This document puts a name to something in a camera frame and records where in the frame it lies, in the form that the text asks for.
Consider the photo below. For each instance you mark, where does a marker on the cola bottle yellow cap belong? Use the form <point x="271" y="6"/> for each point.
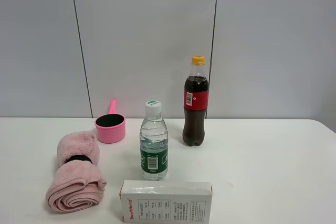
<point x="196" y="89"/>

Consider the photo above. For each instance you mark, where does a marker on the green label water bottle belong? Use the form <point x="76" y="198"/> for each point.
<point x="154" y="143"/>

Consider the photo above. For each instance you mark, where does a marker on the white toothpaste box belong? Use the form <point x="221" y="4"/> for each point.
<point x="145" y="201"/>

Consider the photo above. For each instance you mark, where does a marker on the black hair band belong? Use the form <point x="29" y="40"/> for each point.
<point x="78" y="158"/>

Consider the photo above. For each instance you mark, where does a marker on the pink scoop cup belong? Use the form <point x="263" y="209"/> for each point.
<point x="110" y="127"/>

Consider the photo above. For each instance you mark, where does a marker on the rolled pink towel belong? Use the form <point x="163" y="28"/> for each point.
<point x="77" y="185"/>

